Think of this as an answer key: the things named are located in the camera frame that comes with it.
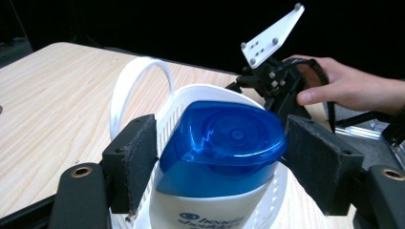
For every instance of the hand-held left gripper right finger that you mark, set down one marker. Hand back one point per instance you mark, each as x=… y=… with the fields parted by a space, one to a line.
x=321 y=162

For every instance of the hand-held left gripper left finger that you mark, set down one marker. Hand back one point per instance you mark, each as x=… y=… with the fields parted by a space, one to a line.
x=133 y=159

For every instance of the white shampoo bottle blue cap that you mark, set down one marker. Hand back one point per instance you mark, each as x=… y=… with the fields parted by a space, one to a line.
x=219 y=149

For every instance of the white plastic basket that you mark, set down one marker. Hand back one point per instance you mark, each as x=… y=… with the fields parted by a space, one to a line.
x=133 y=76

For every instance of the aluminium frame rail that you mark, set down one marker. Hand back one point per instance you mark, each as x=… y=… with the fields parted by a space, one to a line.
x=359 y=132

